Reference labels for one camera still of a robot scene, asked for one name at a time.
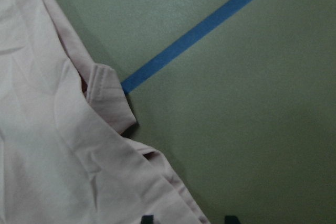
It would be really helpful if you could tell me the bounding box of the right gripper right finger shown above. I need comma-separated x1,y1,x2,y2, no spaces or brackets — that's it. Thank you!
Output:
224,215,241,224

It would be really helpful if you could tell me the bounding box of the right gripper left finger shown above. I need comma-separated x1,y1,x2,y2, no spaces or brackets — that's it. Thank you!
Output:
140,215,154,224

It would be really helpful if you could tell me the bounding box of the pink Snoopy t-shirt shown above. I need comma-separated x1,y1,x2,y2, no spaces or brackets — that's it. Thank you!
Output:
1,0,208,223

